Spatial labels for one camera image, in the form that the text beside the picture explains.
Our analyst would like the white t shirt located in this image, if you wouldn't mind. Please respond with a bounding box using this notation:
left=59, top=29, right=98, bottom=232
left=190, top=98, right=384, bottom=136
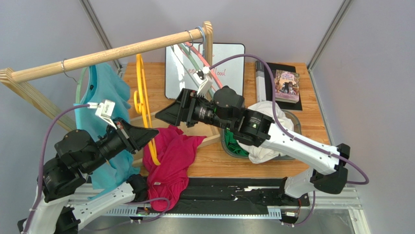
left=237, top=100, right=293, bottom=164

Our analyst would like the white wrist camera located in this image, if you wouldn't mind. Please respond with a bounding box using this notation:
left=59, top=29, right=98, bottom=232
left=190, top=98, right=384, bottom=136
left=192, top=66, right=213, bottom=96
left=87, top=99, right=117, bottom=129

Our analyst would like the magenta t shirt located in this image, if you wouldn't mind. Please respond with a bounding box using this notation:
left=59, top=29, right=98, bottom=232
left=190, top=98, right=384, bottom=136
left=142, top=125, right=206, bottom=212

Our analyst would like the illustrated paperback book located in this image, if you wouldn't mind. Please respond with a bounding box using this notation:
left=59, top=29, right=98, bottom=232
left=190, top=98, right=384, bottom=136
left=274, top=70, right=300, bottom=103

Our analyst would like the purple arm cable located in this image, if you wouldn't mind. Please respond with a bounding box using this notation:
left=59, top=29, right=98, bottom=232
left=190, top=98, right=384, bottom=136
left=21, top=103, right=90, bottom=234
left=209, top=54, right=370, bottom=186

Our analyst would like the wooden clothes rack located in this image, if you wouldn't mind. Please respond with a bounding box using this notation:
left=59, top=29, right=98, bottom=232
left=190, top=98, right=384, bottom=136
left=0, top=21, right=222, bottom=168

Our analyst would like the green t shirt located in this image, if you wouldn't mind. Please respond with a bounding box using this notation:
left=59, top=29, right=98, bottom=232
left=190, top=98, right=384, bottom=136
left=224, top=130, right=249, bottom=157

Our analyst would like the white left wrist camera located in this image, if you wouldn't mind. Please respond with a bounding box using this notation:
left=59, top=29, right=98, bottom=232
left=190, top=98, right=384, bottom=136
left=87, top=99, right=117, bottom=129

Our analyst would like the pale green hanger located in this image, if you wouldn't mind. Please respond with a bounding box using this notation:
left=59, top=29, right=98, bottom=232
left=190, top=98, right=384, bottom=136
left=171, top=43, right=203, bottom=91

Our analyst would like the sage green hanger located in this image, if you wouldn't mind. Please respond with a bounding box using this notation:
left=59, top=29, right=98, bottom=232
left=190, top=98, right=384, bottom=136
left=61, top=58, right=88, bottom=104

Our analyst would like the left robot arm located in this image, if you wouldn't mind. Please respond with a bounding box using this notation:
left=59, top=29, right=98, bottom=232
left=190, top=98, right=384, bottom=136
left=18, top=117, right=158, bottom=234

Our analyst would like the pink hanger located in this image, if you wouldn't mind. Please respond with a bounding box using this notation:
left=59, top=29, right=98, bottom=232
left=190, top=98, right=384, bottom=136
left=185, top=41, right=225, bottom=90

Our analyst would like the light blue wire hanger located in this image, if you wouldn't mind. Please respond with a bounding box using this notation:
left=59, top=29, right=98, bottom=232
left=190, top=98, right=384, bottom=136
left=170, top=26, right=215, bottom=98

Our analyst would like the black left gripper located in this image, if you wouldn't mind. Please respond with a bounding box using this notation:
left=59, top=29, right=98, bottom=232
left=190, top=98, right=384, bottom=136
left=84, top=116, right=160, bottom=173

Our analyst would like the clear blue plastic tub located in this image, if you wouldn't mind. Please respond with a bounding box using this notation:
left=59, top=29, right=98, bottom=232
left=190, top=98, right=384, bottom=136
left=221, top=110, right=302, bottom=160

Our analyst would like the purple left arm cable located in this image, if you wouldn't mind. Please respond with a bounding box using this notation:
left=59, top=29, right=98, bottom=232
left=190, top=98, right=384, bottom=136
left=21, top=103, right=90, bottom=234

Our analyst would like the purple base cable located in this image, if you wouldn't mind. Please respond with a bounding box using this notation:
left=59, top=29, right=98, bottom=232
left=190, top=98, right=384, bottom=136
left=77, top=197, right=171, bottom=232

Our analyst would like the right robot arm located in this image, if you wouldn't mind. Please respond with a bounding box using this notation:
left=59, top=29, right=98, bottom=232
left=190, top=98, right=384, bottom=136
left=155, top=86, right=348, bottom=198

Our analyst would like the white board with red writing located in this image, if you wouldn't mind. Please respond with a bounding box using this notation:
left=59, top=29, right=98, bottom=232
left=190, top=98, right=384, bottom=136
left=165, top=43, right=245, bottom=99

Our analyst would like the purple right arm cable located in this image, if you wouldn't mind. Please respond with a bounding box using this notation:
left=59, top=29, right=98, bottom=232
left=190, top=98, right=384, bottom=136
left=209, top=54, right=370, bottom=186

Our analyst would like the yellow plastic hanger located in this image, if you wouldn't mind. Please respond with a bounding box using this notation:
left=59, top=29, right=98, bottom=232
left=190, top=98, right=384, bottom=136
left=133, top=53, right=161, bottom=166

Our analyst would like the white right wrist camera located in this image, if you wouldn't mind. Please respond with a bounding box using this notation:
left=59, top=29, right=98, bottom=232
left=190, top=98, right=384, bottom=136
left=192, top=66, right=213, bottom=96

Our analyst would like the light blue t shirt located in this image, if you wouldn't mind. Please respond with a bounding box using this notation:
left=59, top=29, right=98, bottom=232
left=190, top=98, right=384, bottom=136
left=75, top=63, right=140, bottom=199

